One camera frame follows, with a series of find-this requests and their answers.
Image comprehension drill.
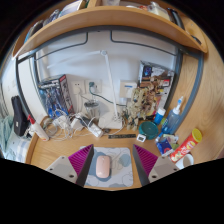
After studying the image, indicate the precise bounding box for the grey blue patterned mouse pad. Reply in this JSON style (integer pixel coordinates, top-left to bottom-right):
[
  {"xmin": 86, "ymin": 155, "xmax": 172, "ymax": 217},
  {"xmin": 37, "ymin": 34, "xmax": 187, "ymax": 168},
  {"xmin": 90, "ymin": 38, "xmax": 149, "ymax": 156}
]
[{"xmin": 79, "ymin": 145, "xmax": 134, "ymax": 188}]

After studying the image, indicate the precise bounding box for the pale checked bedding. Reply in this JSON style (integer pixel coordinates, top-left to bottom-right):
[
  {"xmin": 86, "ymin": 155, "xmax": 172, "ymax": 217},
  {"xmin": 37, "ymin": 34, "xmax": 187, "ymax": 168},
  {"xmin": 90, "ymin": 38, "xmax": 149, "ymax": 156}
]
[{"xmin": 0, "ymin": 114, "xmax": 33, "ymax": 164}]

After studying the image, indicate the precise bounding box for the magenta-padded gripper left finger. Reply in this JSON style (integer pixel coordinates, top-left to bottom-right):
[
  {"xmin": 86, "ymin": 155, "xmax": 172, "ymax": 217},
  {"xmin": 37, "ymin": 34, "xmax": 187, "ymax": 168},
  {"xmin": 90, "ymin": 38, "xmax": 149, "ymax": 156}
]
[{"xmin": 45, "ymin": 143, "xmax": 95, "ymax": 187}]

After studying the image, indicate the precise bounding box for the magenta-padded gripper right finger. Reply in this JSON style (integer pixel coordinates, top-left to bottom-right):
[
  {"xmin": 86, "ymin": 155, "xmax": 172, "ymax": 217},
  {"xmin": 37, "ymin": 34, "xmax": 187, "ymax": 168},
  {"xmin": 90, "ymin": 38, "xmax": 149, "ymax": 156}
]
[{"xmin": 132, "ymin": 143, "xmax": 181, "ymax": 187}]

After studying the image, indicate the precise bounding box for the pink computer mouse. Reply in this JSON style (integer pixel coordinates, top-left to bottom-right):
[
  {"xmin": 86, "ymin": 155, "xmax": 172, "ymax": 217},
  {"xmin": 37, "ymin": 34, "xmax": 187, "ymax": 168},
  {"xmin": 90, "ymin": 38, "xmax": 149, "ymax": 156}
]
[{"xmin": 95, "ymin": 154, "xmax": 112, "ymax": 179}]

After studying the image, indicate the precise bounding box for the black bag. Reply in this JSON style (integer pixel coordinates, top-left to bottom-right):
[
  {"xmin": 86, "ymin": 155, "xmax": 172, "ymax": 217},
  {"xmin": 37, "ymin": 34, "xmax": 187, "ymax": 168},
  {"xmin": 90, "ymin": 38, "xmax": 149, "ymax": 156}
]
[{"xmin": 10, "ymin": 95, "xmax": 30, "ymax": 137}]

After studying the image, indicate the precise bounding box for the white multi-port charger block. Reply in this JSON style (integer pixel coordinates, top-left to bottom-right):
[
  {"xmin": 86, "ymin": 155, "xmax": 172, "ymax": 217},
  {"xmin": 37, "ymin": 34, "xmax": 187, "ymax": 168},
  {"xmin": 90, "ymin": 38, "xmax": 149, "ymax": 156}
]
[{"xmin": 54, "ymin": 114, "xmax": 69, "ymax": 129}]

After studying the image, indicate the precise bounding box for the wooden shelf unit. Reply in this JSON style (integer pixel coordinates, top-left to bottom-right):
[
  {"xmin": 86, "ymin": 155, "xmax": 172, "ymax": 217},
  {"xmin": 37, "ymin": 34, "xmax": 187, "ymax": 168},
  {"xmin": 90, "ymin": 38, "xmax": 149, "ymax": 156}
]
[{"xmin": 11, "ymin": 0, "xmax": 208, "ymax": 61}]

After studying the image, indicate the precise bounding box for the white wall socket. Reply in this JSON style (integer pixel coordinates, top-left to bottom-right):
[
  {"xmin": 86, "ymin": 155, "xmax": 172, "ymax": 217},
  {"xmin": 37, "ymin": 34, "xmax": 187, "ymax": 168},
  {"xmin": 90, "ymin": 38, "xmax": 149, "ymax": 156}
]
[
  {"xmin": 71, "ymin": 80, "xmax": 86, "ymax": 97},
  {"xmin": 84, "ymin": 79, "xmax": 103, "ymax": 94}
]

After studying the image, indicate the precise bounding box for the black ruler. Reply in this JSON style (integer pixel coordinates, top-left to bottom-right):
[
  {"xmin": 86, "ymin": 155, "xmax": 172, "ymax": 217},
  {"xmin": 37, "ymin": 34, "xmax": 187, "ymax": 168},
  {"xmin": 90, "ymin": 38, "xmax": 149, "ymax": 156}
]
[{"xmin": 107, "ymin": 133, "xmax": 137, "ymax": 140}]

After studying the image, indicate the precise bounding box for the white power adapter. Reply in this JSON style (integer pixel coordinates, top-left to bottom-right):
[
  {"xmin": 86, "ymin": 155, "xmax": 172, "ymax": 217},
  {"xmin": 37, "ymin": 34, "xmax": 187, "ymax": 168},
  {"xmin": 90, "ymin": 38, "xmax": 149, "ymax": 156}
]
[{"xmin": 71, "ymin": 116, "xmax": 84, "ymax": 132}]

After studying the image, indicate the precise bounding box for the dark green cable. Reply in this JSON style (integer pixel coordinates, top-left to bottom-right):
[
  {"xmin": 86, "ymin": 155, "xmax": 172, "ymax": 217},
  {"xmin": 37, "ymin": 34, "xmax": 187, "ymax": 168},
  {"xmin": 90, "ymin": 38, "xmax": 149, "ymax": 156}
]
[{"xmin": 88, "ymin": 81, "xmax": 128, "ymax": 108}]

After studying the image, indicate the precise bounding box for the white power strip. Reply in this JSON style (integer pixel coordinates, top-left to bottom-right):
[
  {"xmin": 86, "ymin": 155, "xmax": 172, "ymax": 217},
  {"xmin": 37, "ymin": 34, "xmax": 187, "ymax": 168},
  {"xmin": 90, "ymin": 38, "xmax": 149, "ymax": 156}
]
[{"xmin": 87, "ymin": 122, "xmax": 104, "ymax": 138}]

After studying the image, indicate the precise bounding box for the teal round container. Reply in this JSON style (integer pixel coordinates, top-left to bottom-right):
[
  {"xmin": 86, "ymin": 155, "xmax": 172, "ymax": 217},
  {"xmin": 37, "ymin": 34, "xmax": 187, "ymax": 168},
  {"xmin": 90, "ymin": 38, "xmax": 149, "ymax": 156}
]
[{"xmin": 138, "ymin": 120, "xmax": 160, "ymax": 140}]

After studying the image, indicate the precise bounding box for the small white desk clock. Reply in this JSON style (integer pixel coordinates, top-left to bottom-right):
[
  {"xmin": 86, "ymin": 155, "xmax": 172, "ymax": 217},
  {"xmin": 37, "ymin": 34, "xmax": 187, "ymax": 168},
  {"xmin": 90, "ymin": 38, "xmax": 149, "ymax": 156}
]
[{"xmin": 136, "ymin": 133, "xmax": 147, "ymax": 143}]

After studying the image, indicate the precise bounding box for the red chips can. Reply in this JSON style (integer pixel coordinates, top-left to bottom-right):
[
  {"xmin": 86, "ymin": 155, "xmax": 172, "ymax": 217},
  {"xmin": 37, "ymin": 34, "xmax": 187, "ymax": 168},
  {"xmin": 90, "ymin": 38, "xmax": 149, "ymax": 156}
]
[{"xmin": 169, "ymin": 128, "xmax": 203, "ymax": 164}]

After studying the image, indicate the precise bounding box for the clear glass jar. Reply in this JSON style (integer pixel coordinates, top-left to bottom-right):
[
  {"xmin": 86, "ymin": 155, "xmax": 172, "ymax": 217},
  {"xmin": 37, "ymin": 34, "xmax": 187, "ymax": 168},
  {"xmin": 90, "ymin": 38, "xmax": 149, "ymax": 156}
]
[{"xmin": 83, "ymin": 100, "xmax": 100, "ymax": 118}]

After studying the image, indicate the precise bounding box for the blue snack packet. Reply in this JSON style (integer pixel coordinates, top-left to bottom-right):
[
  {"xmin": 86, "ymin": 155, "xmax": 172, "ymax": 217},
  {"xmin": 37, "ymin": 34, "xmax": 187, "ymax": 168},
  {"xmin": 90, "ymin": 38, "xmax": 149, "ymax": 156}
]
[{"xmin": 155, "ymin": 133, "xmax": 179, "ymax": 158}]

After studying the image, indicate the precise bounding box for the white charger cable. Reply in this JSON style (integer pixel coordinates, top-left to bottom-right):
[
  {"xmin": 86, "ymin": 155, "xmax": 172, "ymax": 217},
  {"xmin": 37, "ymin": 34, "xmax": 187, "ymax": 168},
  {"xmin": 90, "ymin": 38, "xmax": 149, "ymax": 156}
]
[{"xmin": 43, "ymin": 109, "xmax": 101, "ymax": 141}]

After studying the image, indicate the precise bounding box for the blue spray bottle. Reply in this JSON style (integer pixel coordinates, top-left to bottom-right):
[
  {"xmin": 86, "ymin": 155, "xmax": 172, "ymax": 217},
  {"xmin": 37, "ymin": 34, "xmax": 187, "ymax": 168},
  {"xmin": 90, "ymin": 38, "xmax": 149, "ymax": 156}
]
[{"xmin": 161, "ymin": 95, "xmax": 185, "ymax": 136}]

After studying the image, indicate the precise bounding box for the blue robot model kit box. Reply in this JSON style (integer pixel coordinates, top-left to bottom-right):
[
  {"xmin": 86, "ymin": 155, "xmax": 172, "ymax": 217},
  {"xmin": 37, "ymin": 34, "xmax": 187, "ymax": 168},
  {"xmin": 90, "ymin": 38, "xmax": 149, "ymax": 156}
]
[{"xmin": 37, "ymin": 73, "xmax": 75, "ymax": 118}]

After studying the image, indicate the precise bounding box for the white mug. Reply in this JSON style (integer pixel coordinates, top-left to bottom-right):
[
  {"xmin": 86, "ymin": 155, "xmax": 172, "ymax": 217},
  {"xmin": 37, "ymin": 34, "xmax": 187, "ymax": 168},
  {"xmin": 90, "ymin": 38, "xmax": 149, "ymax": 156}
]
[{"xmin": 174, "ymin": 153, "xmax": 195, "ymax": 170}]

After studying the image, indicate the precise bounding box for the beige robot figure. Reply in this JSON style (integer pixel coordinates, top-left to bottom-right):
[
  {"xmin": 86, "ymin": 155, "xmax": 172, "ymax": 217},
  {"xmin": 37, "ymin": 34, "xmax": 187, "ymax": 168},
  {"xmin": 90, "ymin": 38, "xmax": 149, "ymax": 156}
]
[{"xmin": 125, "ymin": 83, "xmax": 155, "ymax": 131}]

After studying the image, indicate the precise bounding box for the white red-capped pump bottle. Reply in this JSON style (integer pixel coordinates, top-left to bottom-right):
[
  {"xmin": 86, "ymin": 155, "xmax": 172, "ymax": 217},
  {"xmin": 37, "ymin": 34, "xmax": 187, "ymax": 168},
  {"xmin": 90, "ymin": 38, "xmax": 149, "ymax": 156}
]
[{"xmin": 27, "ymin": 114, "xmax": 50, "ymax": 142}]

